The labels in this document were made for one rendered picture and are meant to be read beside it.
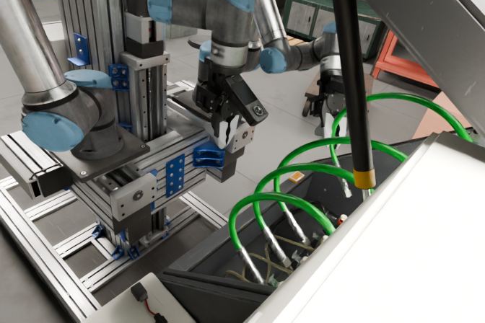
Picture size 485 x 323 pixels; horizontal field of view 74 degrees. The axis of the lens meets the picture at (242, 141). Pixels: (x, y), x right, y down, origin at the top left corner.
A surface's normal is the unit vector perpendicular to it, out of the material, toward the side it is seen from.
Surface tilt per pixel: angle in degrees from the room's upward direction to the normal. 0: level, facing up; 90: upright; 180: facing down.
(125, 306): 0
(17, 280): 0
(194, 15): 98
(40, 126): 98
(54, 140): 98
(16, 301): 0
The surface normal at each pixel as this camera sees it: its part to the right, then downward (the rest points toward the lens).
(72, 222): 0.14, -0.82
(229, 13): -0.07, 0.55
